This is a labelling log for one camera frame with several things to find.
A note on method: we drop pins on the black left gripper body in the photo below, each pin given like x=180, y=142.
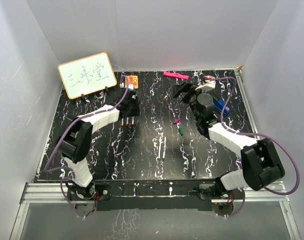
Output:
x=133, y=109

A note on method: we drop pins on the orange card pack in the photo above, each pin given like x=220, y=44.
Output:
x=132, y=80

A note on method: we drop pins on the purple white pen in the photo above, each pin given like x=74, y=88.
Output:
x=159, y=148

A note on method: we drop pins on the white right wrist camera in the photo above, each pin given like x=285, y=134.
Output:
x=209, y=85

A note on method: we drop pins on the pink plastic clip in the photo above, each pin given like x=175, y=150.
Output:
x=175, y=75

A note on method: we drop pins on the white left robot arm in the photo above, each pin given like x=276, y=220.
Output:
x=75, y=141

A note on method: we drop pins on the green pen cap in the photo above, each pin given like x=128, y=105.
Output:
x=180, y=131

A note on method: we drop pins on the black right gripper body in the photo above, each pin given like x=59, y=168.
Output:
x=190, y=98

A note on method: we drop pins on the green tipped white pen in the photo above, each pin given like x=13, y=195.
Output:
x=164, y=148

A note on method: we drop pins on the blue plastic clip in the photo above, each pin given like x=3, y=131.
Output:
x=219, y=104

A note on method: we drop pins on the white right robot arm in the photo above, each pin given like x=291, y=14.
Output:
x=260, y=162

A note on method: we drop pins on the small whiteboard with writing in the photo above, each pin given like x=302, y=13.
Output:
x=87, y=75

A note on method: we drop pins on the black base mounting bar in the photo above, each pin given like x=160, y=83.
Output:
x=154, y=194

